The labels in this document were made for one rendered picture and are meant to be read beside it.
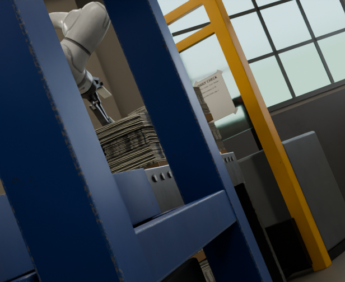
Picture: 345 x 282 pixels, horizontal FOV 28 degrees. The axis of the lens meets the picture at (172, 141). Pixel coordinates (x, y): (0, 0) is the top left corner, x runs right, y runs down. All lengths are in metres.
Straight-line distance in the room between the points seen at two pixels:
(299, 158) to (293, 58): 2.43
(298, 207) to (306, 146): 0.55
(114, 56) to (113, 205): 5.56
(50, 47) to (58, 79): 0.04
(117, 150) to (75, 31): 0.42
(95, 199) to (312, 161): 4.09
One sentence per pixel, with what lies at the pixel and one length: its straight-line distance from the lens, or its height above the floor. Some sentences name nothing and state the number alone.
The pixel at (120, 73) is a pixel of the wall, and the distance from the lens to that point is 6.19.
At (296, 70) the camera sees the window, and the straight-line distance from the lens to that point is 6.84.
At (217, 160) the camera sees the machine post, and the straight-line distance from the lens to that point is 1.25.
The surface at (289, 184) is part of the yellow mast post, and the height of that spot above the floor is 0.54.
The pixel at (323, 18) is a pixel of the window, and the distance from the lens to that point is 7.20.
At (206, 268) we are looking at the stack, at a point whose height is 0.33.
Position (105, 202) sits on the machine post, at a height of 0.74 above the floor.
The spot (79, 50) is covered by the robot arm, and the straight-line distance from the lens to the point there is 2.28.
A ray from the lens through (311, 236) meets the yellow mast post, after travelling 4.33.
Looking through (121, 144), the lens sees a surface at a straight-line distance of 2.36.
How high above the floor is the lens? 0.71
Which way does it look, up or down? 5 degrees up
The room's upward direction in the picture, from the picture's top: 22 degrees counter-clockwise
